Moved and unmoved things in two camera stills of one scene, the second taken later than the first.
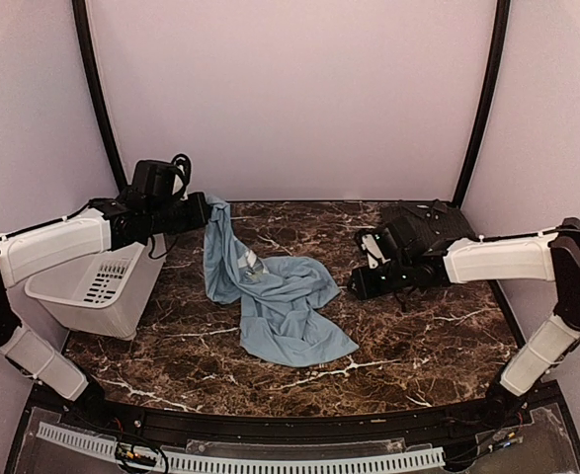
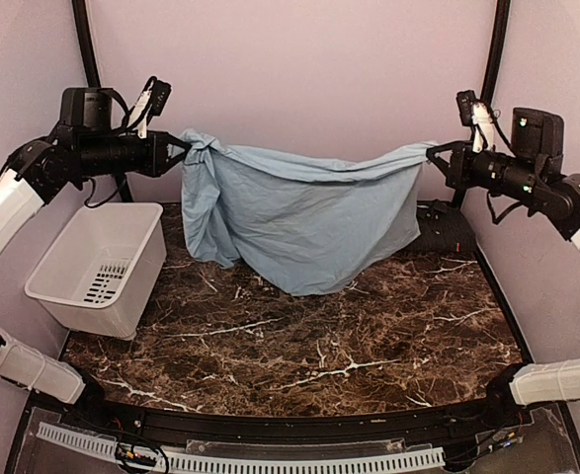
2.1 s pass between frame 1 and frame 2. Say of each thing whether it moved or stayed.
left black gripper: moved
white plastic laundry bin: stayed
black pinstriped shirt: stayed
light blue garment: moved
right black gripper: moved
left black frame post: stayed
